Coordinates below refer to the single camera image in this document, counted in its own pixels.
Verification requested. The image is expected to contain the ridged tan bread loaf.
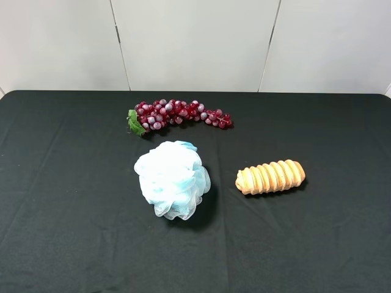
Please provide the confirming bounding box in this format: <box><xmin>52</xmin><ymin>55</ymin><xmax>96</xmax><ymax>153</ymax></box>
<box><xmin>235</xmin><ymin>159</ymin><xmax>305</xmax><ymax>195</ymax></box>

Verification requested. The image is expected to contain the blue white mesh bath sponge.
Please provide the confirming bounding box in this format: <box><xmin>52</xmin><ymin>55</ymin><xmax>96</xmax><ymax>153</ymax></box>
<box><xmin>134</xmin><ymin>140</ymin><xmax>211</xmax><ymax>220</ymax></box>

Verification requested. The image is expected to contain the red artificial grape bunch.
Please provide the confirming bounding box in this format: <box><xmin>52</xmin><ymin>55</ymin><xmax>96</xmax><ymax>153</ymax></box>
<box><xmin>126</xmin><ymin>99</ymin><xmax>233</xmax><ymax>137</ymax></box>

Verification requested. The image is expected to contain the black tablecloth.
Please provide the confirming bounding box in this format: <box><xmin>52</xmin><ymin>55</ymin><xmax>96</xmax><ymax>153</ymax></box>
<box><xmin>1</xmin><ymin>91</ymin><xmax>390</xmax><ymax>292</ymax></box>

